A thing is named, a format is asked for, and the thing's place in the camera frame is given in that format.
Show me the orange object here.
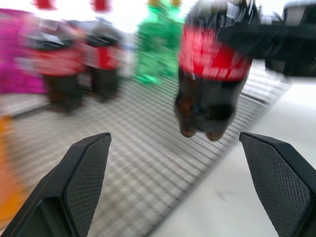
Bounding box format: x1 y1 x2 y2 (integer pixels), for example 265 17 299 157
0 115 28 224

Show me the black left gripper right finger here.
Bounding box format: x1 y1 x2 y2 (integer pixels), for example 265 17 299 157
239 131 316 237

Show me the magenta snack bag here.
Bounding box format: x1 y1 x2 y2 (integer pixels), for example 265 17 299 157
0 8 48 96

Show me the cola bottle red label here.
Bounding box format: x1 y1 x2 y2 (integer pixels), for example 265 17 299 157
31 0 86 114
85 0 124 104
173 0 260 142

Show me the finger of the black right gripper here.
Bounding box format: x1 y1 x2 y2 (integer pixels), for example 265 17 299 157
216 22 284 60

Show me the green soda bottle yellow cap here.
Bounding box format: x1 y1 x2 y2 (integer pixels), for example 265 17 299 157
134 0 177 85

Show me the metal wire grid rack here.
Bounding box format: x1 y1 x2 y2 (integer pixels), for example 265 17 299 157
0 66 293 237

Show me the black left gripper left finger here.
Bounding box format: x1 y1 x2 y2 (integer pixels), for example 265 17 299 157
0 132 112 237

